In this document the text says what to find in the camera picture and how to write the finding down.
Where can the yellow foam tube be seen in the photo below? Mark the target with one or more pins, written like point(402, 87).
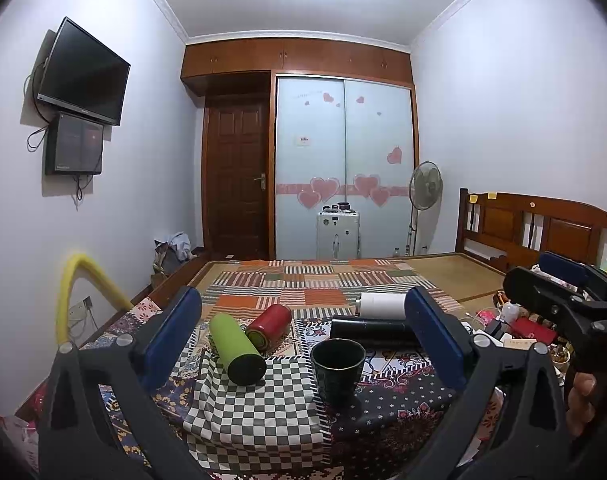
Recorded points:
point(71, 280)

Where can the bamboo bed mat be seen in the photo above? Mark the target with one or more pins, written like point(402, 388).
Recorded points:
point(458, 275)

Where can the red cup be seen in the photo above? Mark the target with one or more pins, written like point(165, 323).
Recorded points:
point(269, 325)

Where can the wooden bed frame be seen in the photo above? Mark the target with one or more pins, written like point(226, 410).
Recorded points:
point(173, 280)

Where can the wall-mounted television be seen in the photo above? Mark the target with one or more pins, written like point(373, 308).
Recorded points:
point(81, 72)

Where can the pile of clothes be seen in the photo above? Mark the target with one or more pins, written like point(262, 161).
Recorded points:
point(176, 246)

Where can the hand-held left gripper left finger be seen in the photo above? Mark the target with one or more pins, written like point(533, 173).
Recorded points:
point(171, 332)

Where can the brown wooden door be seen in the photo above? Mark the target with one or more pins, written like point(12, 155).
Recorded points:
point(236, 180)

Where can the black cup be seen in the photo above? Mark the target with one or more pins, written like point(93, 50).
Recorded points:
point(371, 332)

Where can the dark green ceramic cup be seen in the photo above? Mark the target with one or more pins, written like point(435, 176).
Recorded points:
point(337, 372)

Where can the wooden bed headboard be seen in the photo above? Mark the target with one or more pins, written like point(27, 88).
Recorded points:
point(533, 225)

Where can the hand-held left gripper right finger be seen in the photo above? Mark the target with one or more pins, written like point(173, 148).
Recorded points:
point(433, 332)

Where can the floral patterned blanket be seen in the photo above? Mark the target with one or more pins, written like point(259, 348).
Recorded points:
point(383, 425)

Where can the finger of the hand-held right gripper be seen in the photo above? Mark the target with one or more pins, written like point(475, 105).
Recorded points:
point(566, 267)
point(538, 292)

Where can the wall socket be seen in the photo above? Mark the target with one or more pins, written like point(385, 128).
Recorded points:
point(81, 309)

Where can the checkered cloth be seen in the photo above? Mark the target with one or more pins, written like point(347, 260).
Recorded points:
point(263, 410)

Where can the white box appliance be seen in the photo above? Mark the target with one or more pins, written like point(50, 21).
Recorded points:
point(338, 235)

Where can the small black monitor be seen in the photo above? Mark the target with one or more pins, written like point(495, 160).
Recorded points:
point(74, 144)

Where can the standing fan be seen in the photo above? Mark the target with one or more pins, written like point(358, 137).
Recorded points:
point(425, 185)

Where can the brown paper bag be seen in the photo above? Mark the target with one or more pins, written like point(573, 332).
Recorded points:
point(161, 272)

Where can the red box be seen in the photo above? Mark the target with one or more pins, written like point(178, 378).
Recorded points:
point(533, 330)

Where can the striped patchwork blanket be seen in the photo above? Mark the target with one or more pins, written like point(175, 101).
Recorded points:
point(308, 285)

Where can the wooden wardrobe with sliding doors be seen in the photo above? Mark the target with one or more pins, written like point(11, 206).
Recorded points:
point(308, 135)

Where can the person's right hand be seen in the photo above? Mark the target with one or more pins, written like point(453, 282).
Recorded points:
point(581, 400)

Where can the white cup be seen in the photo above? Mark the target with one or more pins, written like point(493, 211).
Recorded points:
point(383, 306)

